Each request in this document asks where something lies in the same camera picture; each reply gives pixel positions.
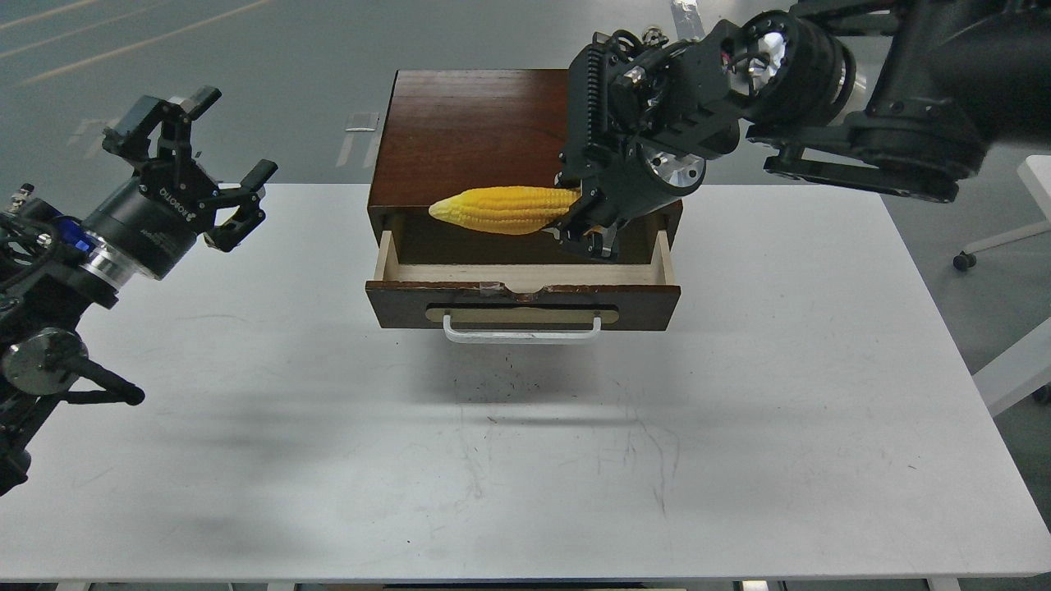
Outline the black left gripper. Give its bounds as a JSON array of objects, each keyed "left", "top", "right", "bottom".
[{"left": 82, "top": 85, "right": 279, "bottom": 280}]

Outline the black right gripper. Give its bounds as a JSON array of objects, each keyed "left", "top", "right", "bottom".
[{"left": 545, "top": 141, "right": 707, "bottom": 264}]

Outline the yellow corn cob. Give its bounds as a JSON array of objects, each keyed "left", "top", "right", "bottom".
[{"left": 428, "top": 185, "right": 581, "bottom": 236}]

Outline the wooden drawer with white handle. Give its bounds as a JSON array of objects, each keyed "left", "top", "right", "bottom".
[{"left": 365, "top": 213, "right": 681, "bottom": 332}]

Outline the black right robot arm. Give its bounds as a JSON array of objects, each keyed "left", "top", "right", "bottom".
[{"left": 545, "top": 1, "right": 1050, "bottom": 263}]

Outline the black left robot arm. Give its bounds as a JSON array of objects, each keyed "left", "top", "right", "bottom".
[{"left": 1, "top": 86, "right": 279, "bottom": 493}]

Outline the dark wooden cabinet box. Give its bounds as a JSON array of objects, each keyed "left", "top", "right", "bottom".
[{"left": 366, "top": 69, "right": 684, "bottom": 250}]

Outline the black caster wheel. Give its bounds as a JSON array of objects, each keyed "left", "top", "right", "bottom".
[{"left": 951, "top": 250, "right": 977, "bottom": 273}]

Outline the white furniture at right edge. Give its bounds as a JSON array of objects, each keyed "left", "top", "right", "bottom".
[{"left": 959, "top": 156, "right": 1050, "bottom": 416}]

